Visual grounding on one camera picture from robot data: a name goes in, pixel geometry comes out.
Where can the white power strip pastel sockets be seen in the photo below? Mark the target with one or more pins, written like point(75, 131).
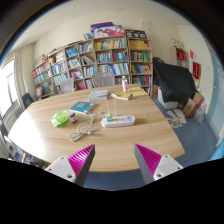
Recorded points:
point(121, 121)

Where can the small wooden wall shelf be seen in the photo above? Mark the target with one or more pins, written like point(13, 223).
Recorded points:
point(180, 56)

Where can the window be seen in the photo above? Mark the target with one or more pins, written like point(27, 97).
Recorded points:
point(7, 86)

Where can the small red jar white lid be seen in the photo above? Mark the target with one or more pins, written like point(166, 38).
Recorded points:
point(72, 117)

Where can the white box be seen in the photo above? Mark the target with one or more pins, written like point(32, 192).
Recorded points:
point(166, 103)

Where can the flat yellow book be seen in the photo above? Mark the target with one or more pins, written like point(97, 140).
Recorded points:
point(138, 91)

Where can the grey book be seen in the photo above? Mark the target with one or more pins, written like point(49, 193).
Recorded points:
point(98, 95)

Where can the wooden bookshelf unit with books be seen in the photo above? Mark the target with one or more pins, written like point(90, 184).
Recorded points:
point(110, 56)

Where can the grey mesh office chair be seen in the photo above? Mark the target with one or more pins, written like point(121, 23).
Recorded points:
point(103, 80)

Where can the cardboard box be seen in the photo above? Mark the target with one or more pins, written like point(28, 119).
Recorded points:
point(191, 106)

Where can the black cloth cover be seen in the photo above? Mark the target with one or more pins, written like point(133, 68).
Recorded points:
point(173, 81)

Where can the red wall banner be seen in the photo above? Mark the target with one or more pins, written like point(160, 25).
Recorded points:
point(196, 70)

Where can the dark blue chair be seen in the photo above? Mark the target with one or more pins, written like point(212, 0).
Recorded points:
point(27, 99)

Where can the teal book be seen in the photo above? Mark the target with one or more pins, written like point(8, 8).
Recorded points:
point(81, 107)

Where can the clear drink bottle red label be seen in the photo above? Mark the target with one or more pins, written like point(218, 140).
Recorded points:
point(125, 85)

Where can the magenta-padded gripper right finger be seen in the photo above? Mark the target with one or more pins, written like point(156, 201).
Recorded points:
point(155, 165)

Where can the papers on floor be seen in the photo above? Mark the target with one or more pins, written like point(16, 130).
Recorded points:
point(176, 118)

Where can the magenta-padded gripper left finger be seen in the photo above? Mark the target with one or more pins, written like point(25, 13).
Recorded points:
point(71, 165)

